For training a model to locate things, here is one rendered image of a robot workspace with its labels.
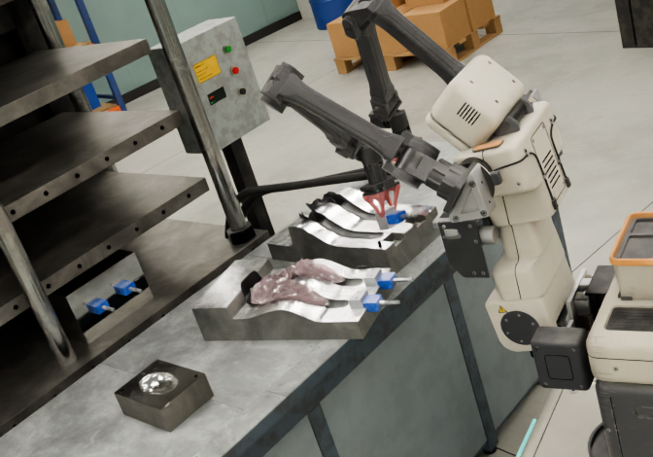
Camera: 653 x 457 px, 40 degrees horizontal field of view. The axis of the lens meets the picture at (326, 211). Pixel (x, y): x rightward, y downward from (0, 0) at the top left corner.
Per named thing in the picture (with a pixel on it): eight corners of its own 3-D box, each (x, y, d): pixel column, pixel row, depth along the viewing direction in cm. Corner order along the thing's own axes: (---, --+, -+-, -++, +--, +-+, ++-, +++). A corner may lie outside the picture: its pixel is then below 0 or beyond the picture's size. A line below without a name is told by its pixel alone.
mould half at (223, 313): (396, 284, 250) (386, 250, 246) (363, 338, 229) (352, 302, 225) (247, 291, 274) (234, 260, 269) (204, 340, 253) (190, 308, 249)
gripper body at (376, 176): (360, 193, 251) (352, 169, 250) (383, 182, 258) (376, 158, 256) (376, 192, 246) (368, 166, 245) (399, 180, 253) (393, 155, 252)
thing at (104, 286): (154, 298, 293) (134, 251, 286) (88, 344, 276) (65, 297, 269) (73, 279, 327) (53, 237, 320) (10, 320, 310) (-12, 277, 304)
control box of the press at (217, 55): (356, 355, 373) (241, 15, 317) (309, 399, 355) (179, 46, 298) (318, 346, 388) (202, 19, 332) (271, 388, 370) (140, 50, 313)
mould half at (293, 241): (443, 231, 270) (432, 193, 265) (393, 277, 254) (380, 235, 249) (324, 220, 305) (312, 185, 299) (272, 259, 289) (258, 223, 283)
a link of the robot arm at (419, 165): (430, 185, 201) (442, 164, 201) (391, 162, 203) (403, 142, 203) (432, 191, 210) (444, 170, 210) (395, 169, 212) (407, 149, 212)
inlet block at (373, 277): (418, 283, 241) (413, 265, 239) (412, 293, 237) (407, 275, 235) (374, 285, 248) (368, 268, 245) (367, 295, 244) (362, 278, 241)
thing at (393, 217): (425, 221, 248) (419, 202, 247) (414, 228, 245) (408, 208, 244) (391, 224, 258) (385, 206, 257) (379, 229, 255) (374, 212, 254)
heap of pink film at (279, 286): (349, 274, 251) (341, 250, 248) (324, 310, 237) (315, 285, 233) (270, 278, 263) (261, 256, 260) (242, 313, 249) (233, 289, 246)
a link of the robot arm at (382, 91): (355, 22, 235) (376, -6, 238) (336, 17, 237) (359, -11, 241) (386, 123, 269) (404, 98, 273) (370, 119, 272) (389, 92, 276)
